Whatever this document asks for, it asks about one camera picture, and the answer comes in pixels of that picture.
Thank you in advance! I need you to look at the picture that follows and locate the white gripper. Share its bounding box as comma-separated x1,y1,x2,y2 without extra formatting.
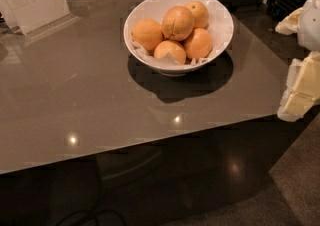
275,0,320,122

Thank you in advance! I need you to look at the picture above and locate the orange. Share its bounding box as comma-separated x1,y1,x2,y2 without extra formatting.
153,40,186,64
131,19,163,51
183,28,213,59
185,1,209,28
162,6,194,41

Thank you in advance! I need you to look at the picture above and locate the white ceramic bowl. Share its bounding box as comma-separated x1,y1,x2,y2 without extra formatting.
123,0,235,78

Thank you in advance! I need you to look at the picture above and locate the white acrylic sign stand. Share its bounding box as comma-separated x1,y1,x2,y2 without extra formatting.
0,0,77,39

